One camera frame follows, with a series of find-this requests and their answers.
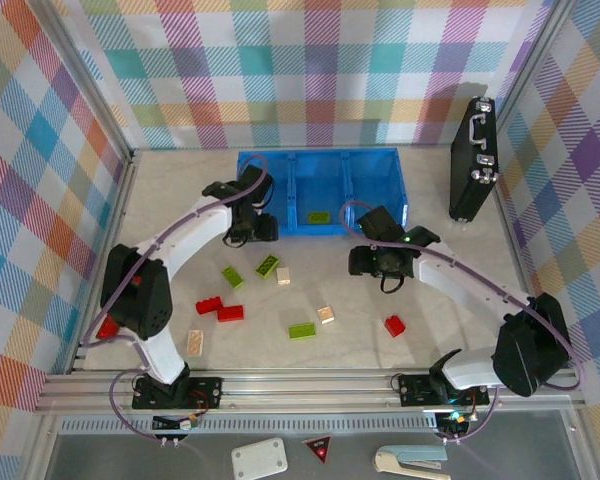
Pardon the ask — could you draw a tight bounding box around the grey slotted cable duct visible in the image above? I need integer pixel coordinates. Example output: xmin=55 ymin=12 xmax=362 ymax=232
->
xmin=59 ymin=417 xmax=441 ymax=435

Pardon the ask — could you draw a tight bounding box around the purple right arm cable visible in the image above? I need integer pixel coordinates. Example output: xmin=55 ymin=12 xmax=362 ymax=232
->
xmin=340 ymin=200 xmax=585 ymax=445

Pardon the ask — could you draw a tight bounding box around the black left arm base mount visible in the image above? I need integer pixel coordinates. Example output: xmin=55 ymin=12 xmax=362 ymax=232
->
xmin=131 ymin=375 xmax=224 ymax=411

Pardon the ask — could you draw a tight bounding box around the long white lego brick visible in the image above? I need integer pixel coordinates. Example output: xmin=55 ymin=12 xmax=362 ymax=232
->
xmin=187 ymin=328 xmax=207 ymax=357

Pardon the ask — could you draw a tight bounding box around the white plastic plate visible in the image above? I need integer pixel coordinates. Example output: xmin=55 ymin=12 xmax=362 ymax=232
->
xmin=231 ymin=437 xmax=287 ymax=480

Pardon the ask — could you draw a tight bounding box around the red triangle button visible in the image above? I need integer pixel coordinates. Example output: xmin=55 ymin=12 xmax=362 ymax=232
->
xmin=301 ymin=434 xmax=333 ymax=467

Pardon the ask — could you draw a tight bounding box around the small red lego brick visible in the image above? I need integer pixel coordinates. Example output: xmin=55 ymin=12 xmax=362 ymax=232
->
xmin=383 ymin=314 xmax=407 ymax=339

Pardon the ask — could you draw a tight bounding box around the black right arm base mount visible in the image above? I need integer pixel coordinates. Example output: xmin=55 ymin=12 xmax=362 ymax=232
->
xmin=397 ymin=372 xmax=491 ymax=407

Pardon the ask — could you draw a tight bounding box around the blue three-compartment bin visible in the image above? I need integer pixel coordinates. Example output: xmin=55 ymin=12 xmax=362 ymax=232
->
xmin=236 ymin=148 xmax=410 ymax=236

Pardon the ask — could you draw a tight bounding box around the light blue stapler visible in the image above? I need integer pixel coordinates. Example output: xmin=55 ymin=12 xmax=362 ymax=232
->
xmin=372 ymin=444 xmax=451 ymax=476

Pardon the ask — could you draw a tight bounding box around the black briefcase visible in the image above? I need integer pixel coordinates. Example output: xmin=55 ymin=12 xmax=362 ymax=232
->
xmin=448 ymin=95 xmax=501 ymax=224

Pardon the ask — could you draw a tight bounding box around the aluminium extrusion frame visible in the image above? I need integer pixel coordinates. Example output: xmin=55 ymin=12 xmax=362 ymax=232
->
xmin=27 ymin=0 xmax=599 ymax=480

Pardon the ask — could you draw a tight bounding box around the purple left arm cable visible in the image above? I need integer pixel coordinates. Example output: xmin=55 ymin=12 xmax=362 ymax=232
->
xmin=82 ymin=153 xmax=271 ymax=444

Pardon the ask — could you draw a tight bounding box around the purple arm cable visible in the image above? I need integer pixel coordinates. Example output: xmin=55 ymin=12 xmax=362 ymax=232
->
xmin=340 ymin=200 xmax=585 ymax=445
xmin=82 ymin=153 xmax=271 ymax=444

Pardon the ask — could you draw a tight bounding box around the black connector with wires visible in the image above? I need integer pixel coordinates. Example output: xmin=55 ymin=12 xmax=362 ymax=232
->
xmin=152 ymin=412 xmax=201 ymax=435
xmin=437 ymin=409 xmax=471 ymax=437

